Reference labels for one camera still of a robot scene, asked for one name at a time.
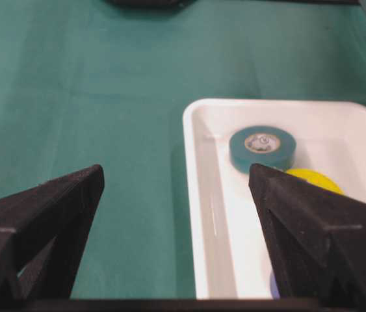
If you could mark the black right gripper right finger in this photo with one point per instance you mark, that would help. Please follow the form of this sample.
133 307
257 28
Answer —
316 239

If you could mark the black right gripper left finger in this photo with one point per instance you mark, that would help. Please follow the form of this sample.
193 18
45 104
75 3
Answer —
43 234

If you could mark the yellow tape roll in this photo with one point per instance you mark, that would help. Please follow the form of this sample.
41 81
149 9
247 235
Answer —
315 178

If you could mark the green tape roll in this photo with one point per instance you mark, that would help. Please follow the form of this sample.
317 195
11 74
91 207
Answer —
262 144

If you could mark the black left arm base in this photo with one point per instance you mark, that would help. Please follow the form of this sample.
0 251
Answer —
148 3

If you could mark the white plastic tray case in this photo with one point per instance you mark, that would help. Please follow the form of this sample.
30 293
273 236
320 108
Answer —
229 250

